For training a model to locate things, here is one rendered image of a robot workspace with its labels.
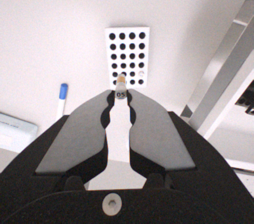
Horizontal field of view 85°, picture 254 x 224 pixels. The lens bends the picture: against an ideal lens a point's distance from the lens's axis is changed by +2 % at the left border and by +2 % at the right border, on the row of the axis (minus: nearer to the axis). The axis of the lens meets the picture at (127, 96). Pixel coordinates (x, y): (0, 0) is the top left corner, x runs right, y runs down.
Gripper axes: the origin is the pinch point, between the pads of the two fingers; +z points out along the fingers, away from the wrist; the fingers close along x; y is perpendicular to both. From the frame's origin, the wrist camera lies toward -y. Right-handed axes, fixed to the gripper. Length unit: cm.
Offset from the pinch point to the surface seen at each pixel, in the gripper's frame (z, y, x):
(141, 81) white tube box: 18.6, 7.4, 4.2
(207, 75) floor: 97, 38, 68
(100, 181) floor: 96, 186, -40
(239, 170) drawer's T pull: 5.9, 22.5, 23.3
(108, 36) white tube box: 17.6, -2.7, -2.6
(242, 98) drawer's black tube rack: 10.1, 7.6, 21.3
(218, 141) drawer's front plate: 8.7, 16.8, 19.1
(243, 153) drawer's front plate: 6.4, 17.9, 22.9
